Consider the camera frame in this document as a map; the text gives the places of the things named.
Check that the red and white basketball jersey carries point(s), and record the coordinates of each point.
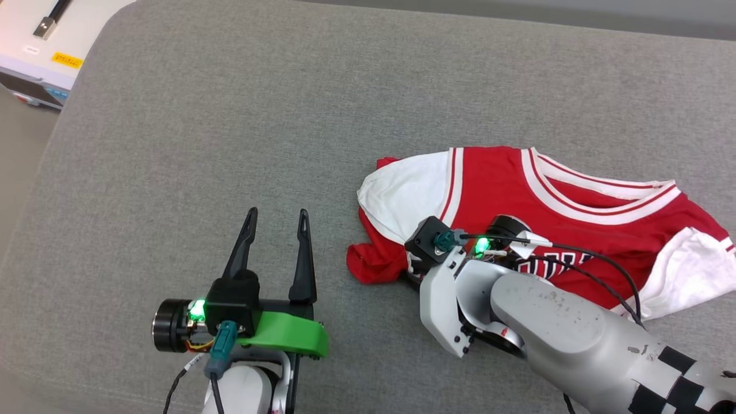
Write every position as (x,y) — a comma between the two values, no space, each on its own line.
(494,190)

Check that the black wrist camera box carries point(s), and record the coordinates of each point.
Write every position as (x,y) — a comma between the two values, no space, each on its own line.
(422,238)
(233,299)

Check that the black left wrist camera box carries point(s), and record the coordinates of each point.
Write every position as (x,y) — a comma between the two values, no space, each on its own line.
(233,299)

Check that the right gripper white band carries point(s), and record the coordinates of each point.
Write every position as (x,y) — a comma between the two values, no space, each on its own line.
(440,305)

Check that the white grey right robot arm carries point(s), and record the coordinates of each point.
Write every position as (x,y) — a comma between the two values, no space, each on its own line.
(563,333)

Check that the white appliance with yellow label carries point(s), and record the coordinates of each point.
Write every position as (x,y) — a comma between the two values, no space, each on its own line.
(34,57)

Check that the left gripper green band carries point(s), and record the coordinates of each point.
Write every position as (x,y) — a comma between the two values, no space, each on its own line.
(287,336)

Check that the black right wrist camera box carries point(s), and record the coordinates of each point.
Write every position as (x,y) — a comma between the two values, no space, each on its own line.
(422,238)

